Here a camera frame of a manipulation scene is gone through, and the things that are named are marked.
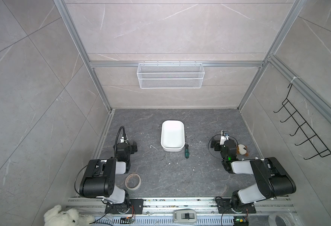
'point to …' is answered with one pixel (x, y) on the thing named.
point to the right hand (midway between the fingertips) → (221, 137)
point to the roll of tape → (133, 181)
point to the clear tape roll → (288, 220)
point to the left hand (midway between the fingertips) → (127, 140)
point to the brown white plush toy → (241, 149)
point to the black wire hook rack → (322, 149)
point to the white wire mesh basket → (170, 76)
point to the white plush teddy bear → (70, 217)
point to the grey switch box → (185, 216)
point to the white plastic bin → (172, 135)
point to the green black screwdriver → (187, 153)
